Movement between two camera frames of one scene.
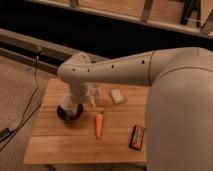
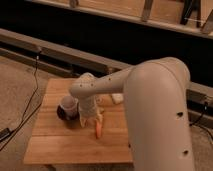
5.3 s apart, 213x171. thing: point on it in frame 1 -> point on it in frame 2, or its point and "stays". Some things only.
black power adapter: (4, 132) stays
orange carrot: (99, 121) stays
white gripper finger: (73, 108) -> (83, 122)
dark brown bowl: (64, 115) stays
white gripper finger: (92, 103) -> (99, 116)
